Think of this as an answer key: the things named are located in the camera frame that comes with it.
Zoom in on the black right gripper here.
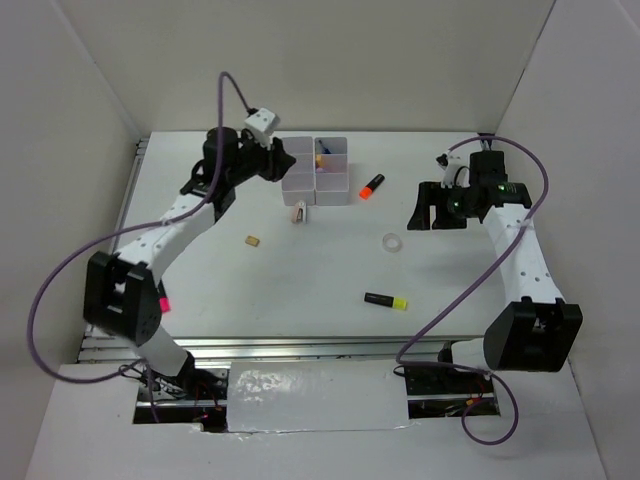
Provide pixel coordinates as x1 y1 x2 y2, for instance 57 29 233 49
406 180 478 230

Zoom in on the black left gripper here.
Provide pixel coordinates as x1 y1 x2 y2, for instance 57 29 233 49
228 132 297 186

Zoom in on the dark blue pen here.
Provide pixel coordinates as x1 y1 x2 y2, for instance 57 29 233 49
318 139 332 154

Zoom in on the pink and black highlighter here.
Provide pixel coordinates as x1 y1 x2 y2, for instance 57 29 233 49
159 297 171 313

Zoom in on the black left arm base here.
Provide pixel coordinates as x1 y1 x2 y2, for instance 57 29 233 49
118 357 230 416

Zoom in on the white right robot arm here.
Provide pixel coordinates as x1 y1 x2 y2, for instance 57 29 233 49
407 150 583 392

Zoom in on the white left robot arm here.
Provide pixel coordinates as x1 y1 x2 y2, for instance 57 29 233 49
83 127 296 399

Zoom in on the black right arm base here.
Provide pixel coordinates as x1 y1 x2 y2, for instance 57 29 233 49
393 366 494 418

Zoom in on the left white divided container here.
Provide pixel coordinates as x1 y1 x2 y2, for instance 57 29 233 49
281 136 316 206

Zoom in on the white divided container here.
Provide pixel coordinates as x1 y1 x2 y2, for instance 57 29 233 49
314 136 350 206
281 136 316 206

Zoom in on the clear tape roll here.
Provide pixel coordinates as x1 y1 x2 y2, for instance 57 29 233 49
382 233 403 253

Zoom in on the orange and black highlighter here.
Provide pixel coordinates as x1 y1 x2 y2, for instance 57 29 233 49
359 174 385 200

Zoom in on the right white divided container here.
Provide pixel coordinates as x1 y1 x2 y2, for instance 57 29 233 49
314 136 350 206

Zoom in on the tan eraser block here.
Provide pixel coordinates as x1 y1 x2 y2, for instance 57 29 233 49
245 236 260 247

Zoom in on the yellow and black highlighter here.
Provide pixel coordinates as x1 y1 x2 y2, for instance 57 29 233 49
364 292 408 311

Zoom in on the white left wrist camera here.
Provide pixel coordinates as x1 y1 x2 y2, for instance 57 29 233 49
244 108 281 142

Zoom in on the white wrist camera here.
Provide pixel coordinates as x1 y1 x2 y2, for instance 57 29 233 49
244 108 281 142
436 152 468 188

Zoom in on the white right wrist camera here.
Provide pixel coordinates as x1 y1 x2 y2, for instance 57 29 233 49
436 152 468 188

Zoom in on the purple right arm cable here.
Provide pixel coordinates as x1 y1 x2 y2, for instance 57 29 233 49
394 135 553 446

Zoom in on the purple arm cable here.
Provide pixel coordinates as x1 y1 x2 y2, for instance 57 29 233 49
394 135 553 446
26 71 259 425

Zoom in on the aluminium table frame rail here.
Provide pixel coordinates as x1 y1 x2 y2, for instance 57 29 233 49
77 130 559 364

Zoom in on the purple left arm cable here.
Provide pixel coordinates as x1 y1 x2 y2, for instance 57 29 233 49
26 71 259 425

